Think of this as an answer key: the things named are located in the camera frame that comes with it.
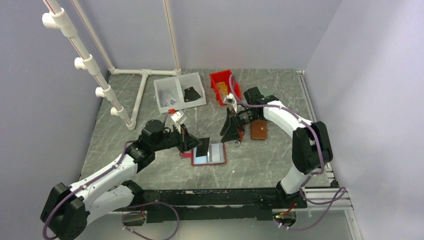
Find white pvc pipe frame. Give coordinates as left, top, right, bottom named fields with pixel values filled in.
left=42, top=0, right=182, bottom=131

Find black credit card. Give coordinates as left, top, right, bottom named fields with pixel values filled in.
left=195, top=137, right=210, bottom=158

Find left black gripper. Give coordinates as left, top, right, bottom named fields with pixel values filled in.
left=152, top=122, right=202, bottom=154

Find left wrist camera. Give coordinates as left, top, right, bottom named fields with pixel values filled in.
left=167, top=108, right=187, bottom=133

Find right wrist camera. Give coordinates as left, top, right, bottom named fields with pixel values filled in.
left=223, top=93, right=237, bottom=106

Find orange card in bin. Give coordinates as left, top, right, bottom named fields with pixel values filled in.
left=216, top=81, right=229, bottom=99

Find red handled adjustable wrench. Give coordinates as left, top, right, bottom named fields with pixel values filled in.
left=233, top=132, right=244, bottom=147

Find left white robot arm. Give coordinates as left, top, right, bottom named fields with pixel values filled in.
left=40, top=119, right=202, bottom=240

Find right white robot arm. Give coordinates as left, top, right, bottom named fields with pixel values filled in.
left=220, top=87, right=333, bottom=208

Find red card holder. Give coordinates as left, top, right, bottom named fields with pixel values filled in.
left=179, top=143, right=227, bottom=167

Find white divided tray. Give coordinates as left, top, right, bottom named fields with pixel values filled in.
left=153, top=72, right=207, bottom=114

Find red plastic bin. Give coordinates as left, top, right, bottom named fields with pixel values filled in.
left=209, top=69, right=232, bottom=106

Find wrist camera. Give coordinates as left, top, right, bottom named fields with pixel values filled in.
left=167, top=108, right=187, bottom=133
left=223, top=93, right=237, bottom=106

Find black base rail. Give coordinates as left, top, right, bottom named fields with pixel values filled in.
left=119, top=187, right=308, bottom=223

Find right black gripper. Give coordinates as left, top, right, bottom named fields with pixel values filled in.
left=219, top=108, right=261, bottom=144

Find green card holder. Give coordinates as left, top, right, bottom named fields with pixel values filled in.
left=258, top=87, right=274, bottom=97

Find brown card holder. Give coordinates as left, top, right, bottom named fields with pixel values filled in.
left=250, top=119, right=268, bottom=141

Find cards in white tray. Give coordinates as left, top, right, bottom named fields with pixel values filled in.
left=159, top=90, right=178, bottom=108

